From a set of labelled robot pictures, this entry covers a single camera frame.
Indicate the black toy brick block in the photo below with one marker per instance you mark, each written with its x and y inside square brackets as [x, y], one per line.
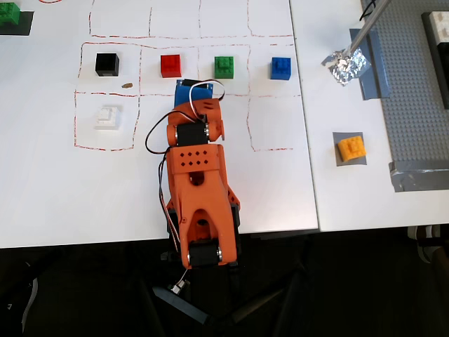
[107, 65]

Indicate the dark grey marker patch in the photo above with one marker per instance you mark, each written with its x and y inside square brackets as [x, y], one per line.
[26, 24]

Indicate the orange toy brick block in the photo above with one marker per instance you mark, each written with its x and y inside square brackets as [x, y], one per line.
[352, 149]

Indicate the grey studded baseplate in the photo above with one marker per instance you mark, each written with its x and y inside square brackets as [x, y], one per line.
[414, 105]

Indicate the crumpled aluminium foil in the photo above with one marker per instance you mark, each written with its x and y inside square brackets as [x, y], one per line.
[345, 68]

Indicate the small brown speck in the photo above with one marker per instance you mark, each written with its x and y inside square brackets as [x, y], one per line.
[127, 85]

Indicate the black tripod stand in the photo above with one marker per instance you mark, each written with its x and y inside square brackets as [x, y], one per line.
[252, 307]

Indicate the white striped shoe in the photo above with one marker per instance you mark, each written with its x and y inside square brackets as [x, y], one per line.
[424, 242]

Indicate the grey square marker patch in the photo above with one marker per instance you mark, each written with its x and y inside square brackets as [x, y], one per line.
[342, 161]

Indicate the white toy brick block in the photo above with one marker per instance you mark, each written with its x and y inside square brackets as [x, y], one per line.
[108, 117]

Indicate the metal pole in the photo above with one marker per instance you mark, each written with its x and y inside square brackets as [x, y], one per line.
[368, 28]

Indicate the green toy brick block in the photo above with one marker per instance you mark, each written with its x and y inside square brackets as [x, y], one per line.
[224, 67]
[8, 13]

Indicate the grey duct tape strip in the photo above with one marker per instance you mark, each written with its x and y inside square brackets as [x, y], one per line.
[417, 177]

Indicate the red toy brick block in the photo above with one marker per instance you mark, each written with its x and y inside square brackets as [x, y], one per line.
[171, 66]

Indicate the blue toy brick block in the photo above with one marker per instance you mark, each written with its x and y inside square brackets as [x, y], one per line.
[280, 68]

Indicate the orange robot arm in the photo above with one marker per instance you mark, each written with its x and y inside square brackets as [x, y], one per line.
[196, 196]

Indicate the white brick row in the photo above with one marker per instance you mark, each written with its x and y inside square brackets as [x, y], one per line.
[442, 28]

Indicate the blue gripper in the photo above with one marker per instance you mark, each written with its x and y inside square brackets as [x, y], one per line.
[192, 95]

